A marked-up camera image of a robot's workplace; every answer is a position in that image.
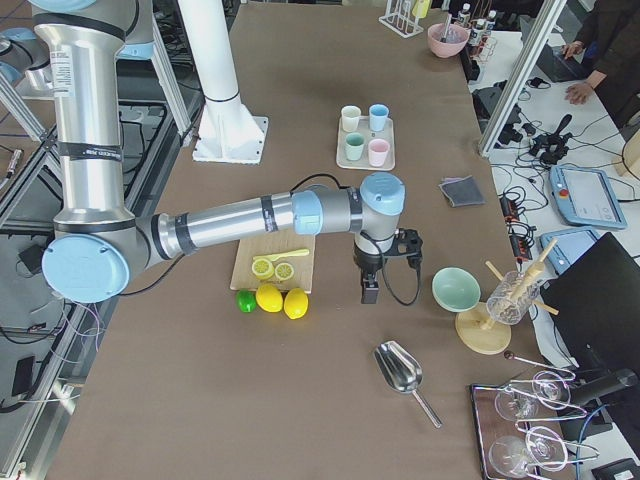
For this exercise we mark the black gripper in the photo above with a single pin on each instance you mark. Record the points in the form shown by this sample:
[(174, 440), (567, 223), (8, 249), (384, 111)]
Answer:
[(366, 264)]

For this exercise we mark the pink cup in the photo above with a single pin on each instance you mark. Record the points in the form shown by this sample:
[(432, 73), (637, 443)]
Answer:
[(378, 150)]

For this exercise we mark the green cup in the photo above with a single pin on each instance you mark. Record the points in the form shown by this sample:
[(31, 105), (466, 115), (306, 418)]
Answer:
[(354, 146)]

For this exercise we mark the cream cup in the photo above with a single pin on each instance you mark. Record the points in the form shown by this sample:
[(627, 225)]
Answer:
[(350, 117)]

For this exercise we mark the blue cup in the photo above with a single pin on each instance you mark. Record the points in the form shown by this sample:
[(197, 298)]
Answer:
[(378, 115)]

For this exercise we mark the beige rabbit tray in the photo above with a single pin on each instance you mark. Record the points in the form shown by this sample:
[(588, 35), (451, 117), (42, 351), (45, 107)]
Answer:
[(363, 163)]

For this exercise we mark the black glass tray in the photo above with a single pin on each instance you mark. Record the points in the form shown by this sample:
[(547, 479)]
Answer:
[(551, 452)]

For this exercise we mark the whole lemon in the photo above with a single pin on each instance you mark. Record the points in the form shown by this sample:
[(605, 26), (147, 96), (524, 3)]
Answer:
[(269, 298), (296, 304)]

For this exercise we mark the green bowl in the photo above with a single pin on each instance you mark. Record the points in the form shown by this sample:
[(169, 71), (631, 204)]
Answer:
[(455, 289)]

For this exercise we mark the metal scoop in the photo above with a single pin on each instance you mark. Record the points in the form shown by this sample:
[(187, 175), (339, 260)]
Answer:
[(403, 373)]

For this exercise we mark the wooden cutting board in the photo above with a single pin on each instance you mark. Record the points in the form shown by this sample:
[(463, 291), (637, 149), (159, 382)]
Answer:
[(282, 241)]

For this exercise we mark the lemon slice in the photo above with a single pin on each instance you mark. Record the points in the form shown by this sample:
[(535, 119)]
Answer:
[(284, 271), (262, 268)]

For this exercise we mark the yellow plastic knife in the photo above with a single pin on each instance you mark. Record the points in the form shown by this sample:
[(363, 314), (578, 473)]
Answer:
[(281, 255)]

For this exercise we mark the wooden stand with base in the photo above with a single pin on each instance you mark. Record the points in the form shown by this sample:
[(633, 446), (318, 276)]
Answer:
[(479, 331)]

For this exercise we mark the green lime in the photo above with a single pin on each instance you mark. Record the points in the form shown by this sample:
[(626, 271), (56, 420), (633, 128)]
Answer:
[(246, 301)]

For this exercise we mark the grey folded cloth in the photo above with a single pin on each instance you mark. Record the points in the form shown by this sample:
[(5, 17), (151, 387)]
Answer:
[(461, 191)]

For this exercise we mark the clear glass on stand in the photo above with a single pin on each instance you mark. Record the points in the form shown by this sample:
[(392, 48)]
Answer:
[(512, 298)]

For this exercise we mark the black power strip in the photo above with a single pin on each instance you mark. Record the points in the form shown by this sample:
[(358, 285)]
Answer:
[(520, 234)]

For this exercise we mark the wine glass on rack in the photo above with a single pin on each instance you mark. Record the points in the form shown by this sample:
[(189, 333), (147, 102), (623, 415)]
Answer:
[(513, 405)]

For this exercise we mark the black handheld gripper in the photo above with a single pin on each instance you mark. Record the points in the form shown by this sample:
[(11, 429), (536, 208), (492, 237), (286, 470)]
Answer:
[(550, 148)]

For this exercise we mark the blue teach pendant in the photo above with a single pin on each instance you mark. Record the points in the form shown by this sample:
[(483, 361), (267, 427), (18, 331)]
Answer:
[(584, 197)]

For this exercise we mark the metal muddler stick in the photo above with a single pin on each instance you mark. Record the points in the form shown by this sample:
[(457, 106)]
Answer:
[(445, 28)]

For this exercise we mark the pink bowl with ice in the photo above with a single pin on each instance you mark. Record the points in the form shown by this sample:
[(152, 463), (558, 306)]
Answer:
[(455, 40)]

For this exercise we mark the yellow cup on rack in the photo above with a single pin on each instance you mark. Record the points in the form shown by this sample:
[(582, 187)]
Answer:
[(421, 8)]

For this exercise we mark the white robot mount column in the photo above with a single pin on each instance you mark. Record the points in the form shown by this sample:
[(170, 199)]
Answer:
[(228, 132)]

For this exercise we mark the white wire cup rack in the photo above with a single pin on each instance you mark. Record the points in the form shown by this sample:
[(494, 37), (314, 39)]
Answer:
[(398, 17)]

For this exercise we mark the aluminium frame post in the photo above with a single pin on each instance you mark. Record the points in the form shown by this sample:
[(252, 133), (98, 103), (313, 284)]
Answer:
[(542, 27)]

